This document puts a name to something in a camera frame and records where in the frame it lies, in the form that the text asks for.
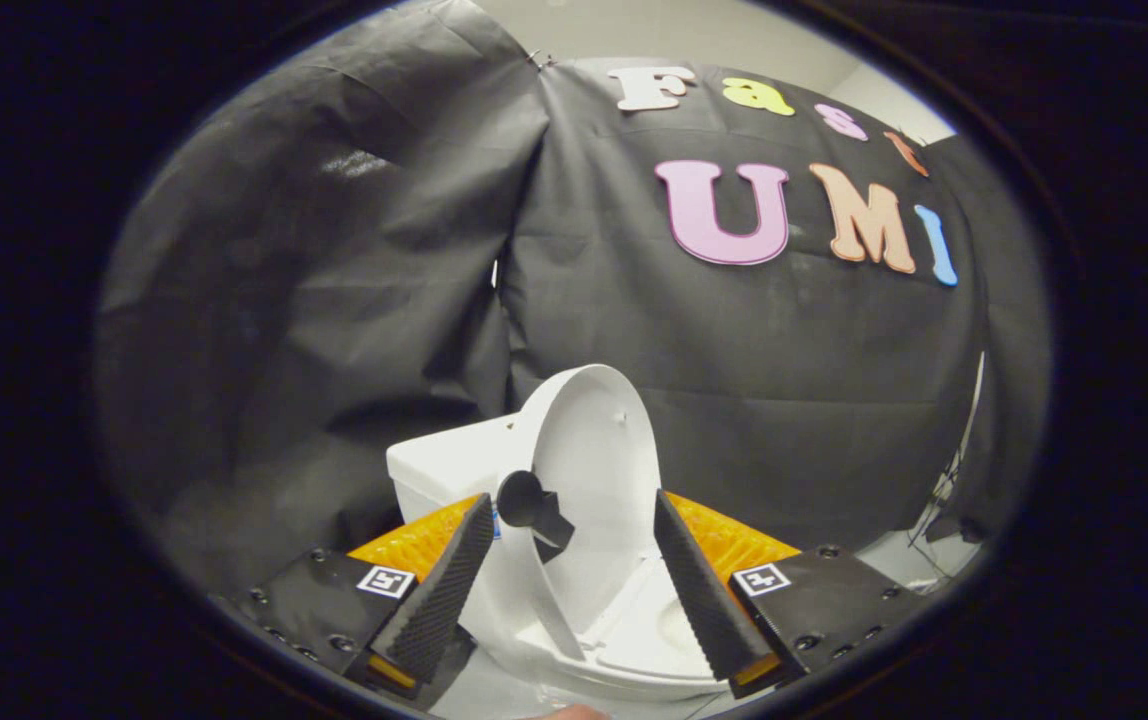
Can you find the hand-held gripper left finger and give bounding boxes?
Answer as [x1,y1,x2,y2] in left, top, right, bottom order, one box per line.
[234,492,497,701]

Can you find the black backdrop cloth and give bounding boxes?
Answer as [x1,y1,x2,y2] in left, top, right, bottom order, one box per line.
[94,0,1051,601]

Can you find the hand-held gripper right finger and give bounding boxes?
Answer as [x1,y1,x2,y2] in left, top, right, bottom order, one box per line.
[654,489,935,699]

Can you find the white toilet bowl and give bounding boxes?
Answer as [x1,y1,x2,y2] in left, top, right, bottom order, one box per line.
[459,545,735,701]

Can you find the white toilet tank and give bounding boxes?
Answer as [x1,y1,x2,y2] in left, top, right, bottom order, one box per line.
[386,413,547,561]

